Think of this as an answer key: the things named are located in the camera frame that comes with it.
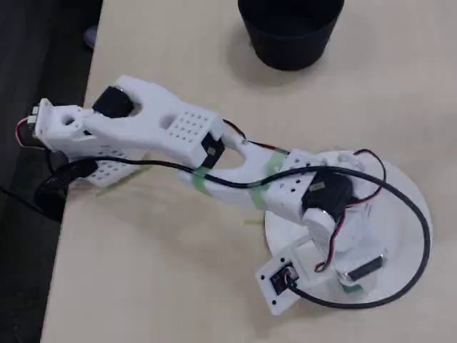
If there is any white gripper with motor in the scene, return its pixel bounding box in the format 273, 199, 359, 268
302, 205, 391, 297

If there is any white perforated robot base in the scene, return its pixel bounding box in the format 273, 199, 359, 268
27, 97, 148, 187

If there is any black round bin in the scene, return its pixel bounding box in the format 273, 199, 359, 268
237, 0, 346, 71

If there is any white round paper plate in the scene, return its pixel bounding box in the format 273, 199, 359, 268
263, 148, 433, 310

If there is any green tape band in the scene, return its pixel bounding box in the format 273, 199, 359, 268
248, 152, 287, 212
190, 166, 216, 196

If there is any long green tape strip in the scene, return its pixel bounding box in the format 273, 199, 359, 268
95, 166, 151, 197

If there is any black table clamp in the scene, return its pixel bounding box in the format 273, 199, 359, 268
34, 159, 98, 217

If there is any small grey round object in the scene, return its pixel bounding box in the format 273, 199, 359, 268
83, 24, 99, 49

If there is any thin black power cable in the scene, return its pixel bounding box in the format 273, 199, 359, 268
0, 184, 47, 212

